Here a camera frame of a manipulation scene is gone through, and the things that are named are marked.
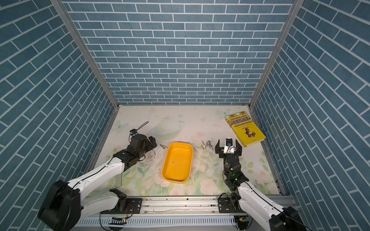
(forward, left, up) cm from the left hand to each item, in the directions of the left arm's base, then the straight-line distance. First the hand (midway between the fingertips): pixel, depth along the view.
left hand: (154, 142), depth 87 cm
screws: (+4, -35, -9) cm, 36 cm away
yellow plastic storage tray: (-8, -15, -10) cm, 19 cm away
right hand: (-2, -44, +6) cm, 45 cm away
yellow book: (+12, -64, -6) cm, 66 cm away
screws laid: (+2, -3, -10) cm, 11 cm away
